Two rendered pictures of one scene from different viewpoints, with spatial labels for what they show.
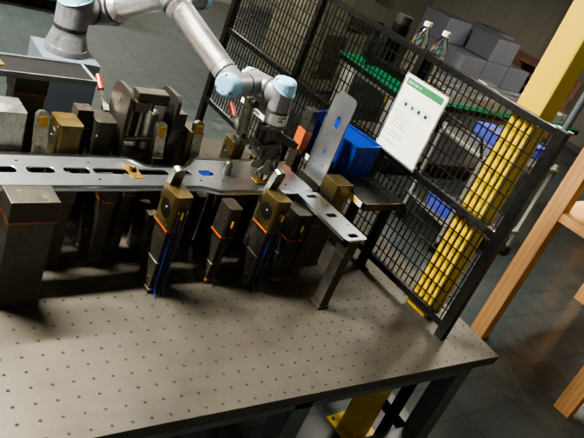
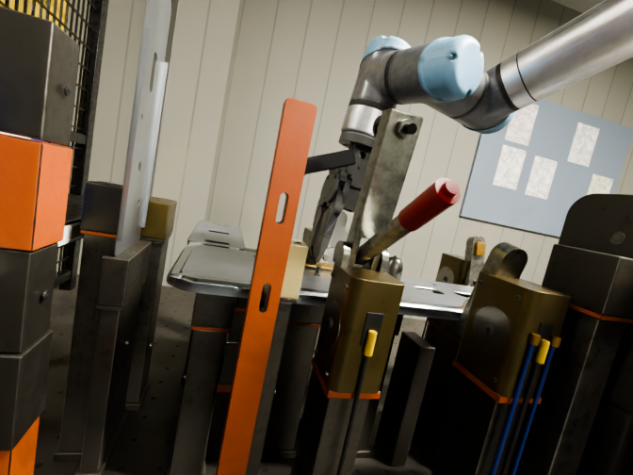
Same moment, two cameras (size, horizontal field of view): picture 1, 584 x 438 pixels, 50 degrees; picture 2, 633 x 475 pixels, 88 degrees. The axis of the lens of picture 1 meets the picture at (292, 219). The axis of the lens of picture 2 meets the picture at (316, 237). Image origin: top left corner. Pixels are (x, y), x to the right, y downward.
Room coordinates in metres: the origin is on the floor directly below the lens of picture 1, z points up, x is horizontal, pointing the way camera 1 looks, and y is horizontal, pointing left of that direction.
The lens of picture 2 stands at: (2.46, 0.42, 1.12)
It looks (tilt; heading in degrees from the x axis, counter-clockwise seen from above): 7 degrees down; 210
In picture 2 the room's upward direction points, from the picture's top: 12 degrees clockwise
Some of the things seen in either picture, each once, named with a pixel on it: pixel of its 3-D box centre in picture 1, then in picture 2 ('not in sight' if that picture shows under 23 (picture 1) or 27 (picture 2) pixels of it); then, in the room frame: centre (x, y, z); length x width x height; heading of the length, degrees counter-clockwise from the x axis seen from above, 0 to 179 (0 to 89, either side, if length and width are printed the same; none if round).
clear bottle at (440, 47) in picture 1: (435, 56); not in sight; (2.50, -0.26, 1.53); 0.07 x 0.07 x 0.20
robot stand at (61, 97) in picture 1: (55, 101); not in sight; (2.16, 0.99, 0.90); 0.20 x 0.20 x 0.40; 42
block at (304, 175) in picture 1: (298, 209); (116, 351); (2.21, -0.01, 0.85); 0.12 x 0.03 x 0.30; 47
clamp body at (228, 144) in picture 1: (220, 178); (336, 434); (2.15, 0.31, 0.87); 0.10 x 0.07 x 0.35; 47
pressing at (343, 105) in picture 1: (329, 136); (147, 120); (2.21, -0.01, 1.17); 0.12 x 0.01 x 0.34; 47
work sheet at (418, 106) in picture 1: (411, 122); not in sight; (2.36, -0.27, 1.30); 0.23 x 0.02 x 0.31; 47
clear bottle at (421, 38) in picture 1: (417, 46); not in sight; (2.56, -0.19, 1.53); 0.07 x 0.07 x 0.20
